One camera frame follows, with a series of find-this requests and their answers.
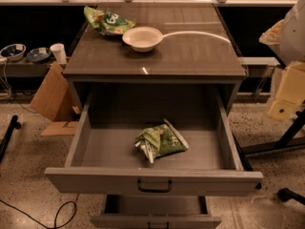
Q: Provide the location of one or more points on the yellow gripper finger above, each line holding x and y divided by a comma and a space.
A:
290, 93

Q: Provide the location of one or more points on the green jalapeno chip bag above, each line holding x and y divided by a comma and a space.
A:
161, 140

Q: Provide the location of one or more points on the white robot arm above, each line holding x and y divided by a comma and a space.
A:
287, 40

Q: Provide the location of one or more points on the grey drawer cabinet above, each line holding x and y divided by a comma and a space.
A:
195, 50

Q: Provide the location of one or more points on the green chip bag on counter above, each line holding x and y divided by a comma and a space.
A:
107, 23

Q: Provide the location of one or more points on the open top drawer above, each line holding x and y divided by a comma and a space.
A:
103, 159

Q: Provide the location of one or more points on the lower drawer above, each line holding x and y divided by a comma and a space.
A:
155, 212

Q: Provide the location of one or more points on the black caster foot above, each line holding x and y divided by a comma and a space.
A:
286, 194

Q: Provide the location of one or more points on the white bowl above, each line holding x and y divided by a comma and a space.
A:
142, 39

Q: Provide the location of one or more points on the flat cardboard piece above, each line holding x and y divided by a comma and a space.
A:
60, 128

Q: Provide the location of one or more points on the white paper cup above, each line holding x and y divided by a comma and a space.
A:
59, 53

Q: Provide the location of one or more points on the dark blue bowl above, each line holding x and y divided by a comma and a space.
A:
39, 55

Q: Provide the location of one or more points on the low side shelf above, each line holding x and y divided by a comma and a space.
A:
25, 68

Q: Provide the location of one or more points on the black stand leg left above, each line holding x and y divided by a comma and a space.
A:
14, 125

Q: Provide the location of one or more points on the blue bowl left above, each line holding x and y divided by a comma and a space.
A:
13, 52

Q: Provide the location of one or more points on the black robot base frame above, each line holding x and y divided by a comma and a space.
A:
288, 140

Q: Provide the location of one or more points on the black top drawer handle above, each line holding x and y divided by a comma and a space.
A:
154, 187

